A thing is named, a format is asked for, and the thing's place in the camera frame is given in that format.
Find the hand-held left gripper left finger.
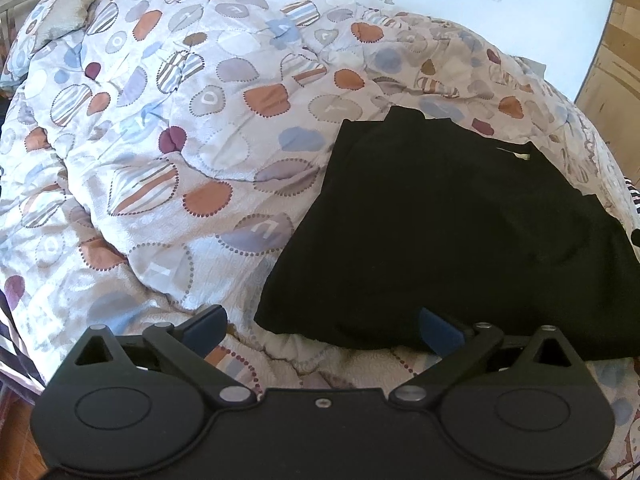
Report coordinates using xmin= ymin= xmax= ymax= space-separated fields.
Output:
xmin=74 ymin=304 xmax=258 ymax=408

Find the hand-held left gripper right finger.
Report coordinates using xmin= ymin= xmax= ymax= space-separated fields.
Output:
xmin=389 ymin=306 xmax=581 ymax=408

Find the black embroidered sweater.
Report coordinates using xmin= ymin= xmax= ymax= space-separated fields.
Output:
xmin=254 ymin=106 xmax=640 ymax=361

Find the striped bedsheet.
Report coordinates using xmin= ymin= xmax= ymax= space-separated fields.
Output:
xmin=0 ymin=287 xmax=47 ymax=397

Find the spotted printed quilt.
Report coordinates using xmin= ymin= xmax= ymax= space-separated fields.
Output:
xmin=0 ymin=0 xmax=640 ymax=466

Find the wooden door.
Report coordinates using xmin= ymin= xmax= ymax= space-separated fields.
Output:
xmin=575 ymin=0 xmax=640 ymax=128

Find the beige pillow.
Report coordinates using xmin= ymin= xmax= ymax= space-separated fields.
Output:
xmin=27 ymin=0 xmax=147 ymax=56

